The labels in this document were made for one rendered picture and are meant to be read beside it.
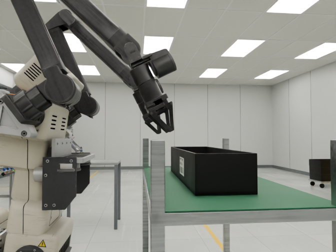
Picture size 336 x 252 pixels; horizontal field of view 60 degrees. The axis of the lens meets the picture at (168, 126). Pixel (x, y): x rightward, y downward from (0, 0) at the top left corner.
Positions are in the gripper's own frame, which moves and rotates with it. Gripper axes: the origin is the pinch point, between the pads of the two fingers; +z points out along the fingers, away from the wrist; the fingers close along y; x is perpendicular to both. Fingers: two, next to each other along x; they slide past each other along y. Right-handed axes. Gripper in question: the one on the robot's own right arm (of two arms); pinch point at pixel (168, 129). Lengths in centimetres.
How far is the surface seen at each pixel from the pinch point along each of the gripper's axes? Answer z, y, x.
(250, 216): 24.3, -22.0, -4.8
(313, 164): 225, 535, -319
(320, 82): 79, 645, -499
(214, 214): 20.2, -22.0, 1.9
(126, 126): -61, 932, 20
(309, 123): 175, 700, -451
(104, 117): -122, 932, 73
